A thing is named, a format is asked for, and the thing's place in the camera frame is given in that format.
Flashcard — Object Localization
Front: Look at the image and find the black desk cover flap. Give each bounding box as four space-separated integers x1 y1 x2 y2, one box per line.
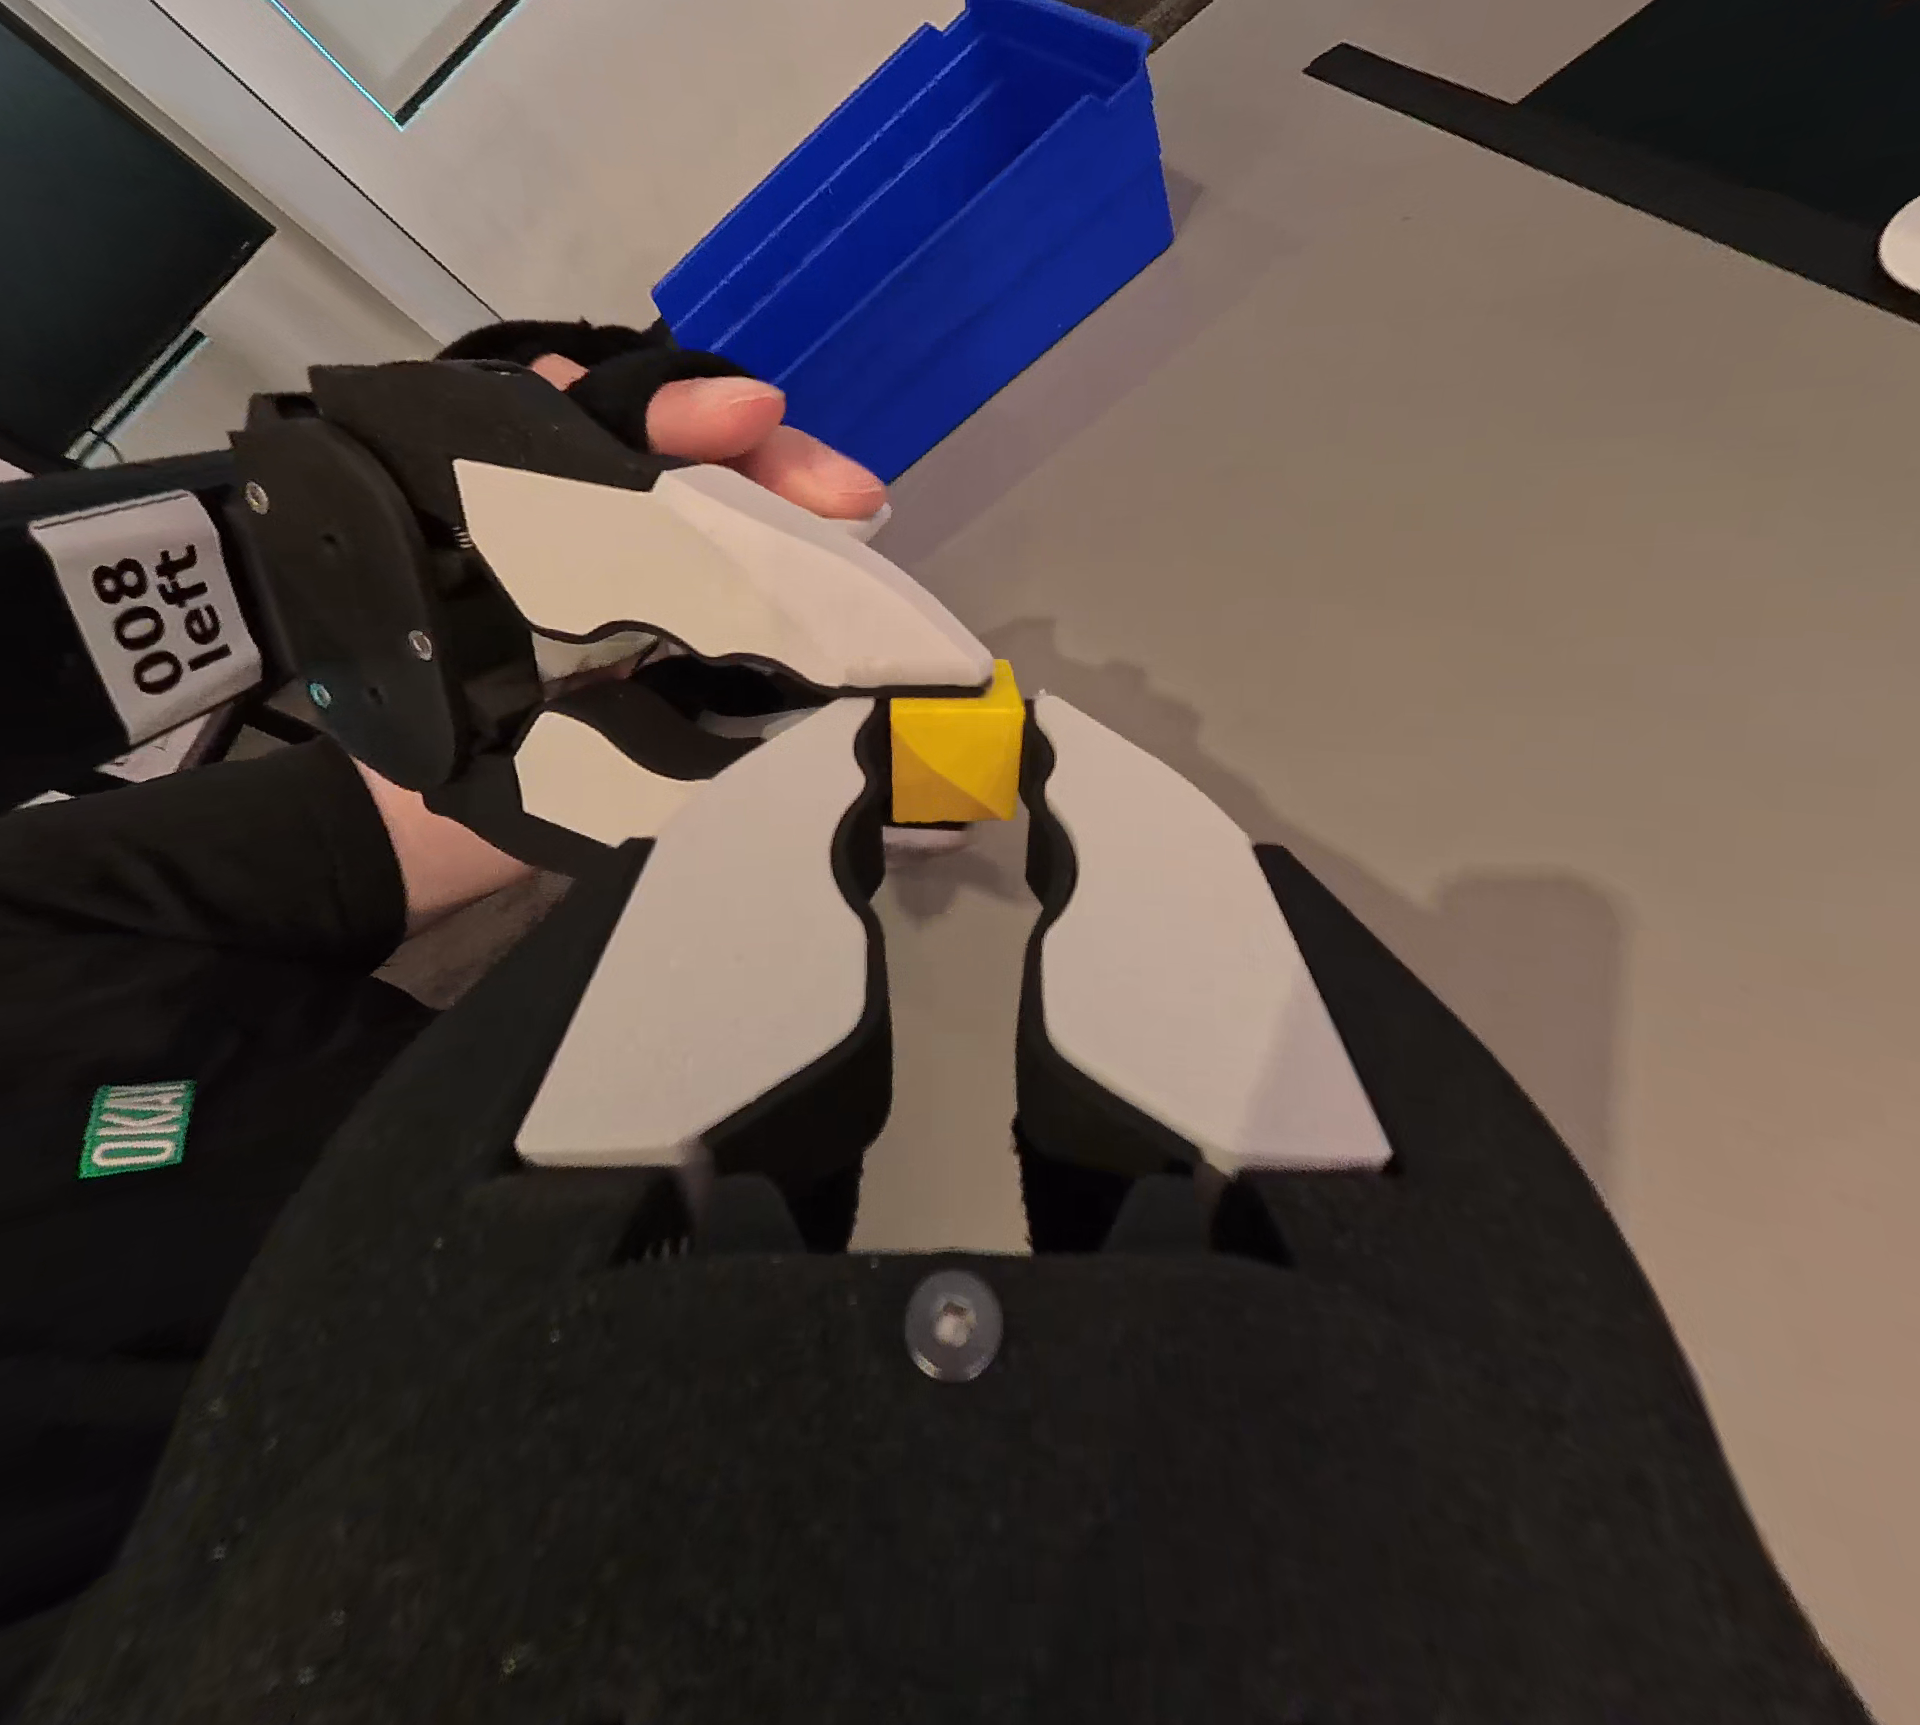
1522 0 1920 257

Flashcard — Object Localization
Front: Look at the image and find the yellow wooden cube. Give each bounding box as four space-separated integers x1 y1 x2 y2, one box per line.
889 661 1029 828

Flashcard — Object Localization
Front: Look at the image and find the blue plastic bin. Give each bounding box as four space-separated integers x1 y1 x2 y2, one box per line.
652 0 1177 484

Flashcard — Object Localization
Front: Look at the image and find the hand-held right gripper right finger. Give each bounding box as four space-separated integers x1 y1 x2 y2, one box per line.
1016 695 1396 1256

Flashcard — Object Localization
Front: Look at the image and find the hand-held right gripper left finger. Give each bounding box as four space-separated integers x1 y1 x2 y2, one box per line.
512 697 897 1256

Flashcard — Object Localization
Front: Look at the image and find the person's black clothing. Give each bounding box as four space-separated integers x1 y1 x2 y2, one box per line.
0 966 452 1621

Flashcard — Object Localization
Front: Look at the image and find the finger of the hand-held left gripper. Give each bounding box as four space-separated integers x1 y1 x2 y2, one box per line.
452 457 996 695
512 689 822 847

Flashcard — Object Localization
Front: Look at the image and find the person's left hand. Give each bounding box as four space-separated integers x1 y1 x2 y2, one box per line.
531 352 889 520

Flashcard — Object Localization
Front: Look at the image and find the black monitor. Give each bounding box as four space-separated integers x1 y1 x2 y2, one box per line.
0 14 279 467

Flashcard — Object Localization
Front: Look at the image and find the person's left forearm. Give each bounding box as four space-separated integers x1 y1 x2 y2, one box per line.
0 733 580 1006

